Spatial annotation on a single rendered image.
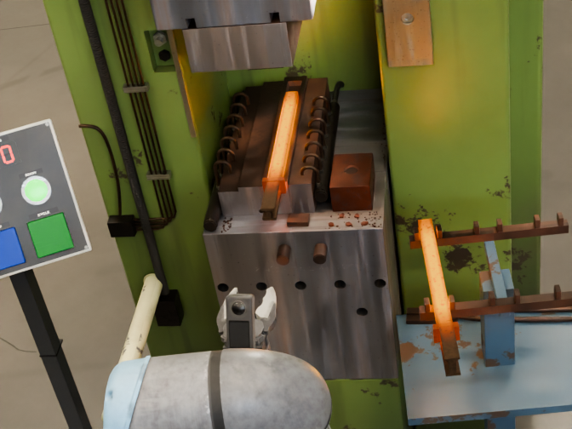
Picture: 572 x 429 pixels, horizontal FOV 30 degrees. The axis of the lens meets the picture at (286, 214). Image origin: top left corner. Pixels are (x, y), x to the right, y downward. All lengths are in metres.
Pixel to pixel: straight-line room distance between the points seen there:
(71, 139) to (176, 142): 2.11
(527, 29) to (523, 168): 0.41
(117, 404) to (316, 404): 0.23
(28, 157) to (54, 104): 2.53
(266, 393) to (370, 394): 1.31
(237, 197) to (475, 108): 0.53
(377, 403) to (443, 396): 0.38
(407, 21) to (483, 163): 0.39
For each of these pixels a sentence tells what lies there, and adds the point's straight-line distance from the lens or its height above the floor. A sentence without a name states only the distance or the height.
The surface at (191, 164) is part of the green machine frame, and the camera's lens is 2.39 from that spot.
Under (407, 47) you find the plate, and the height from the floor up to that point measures 1.23.
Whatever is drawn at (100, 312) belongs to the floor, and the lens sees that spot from 3.55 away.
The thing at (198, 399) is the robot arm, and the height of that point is 1.40.
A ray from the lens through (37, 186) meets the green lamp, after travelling 2.20.
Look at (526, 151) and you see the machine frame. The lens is 2.86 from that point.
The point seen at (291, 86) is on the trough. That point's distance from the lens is 2.55.
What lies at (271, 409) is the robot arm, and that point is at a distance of 1.24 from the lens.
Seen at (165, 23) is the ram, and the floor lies 1.38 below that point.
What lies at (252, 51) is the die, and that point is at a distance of 2.05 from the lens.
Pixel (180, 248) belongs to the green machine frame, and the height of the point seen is 0.71.
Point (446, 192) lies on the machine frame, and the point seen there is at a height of 0.85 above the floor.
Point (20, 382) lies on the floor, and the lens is 3.42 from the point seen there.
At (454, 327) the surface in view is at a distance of 1.94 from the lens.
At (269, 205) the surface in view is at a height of 1.01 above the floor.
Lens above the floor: 2.29
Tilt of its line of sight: 37 degrees down
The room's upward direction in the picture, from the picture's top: 10 degrees counter-clockwise
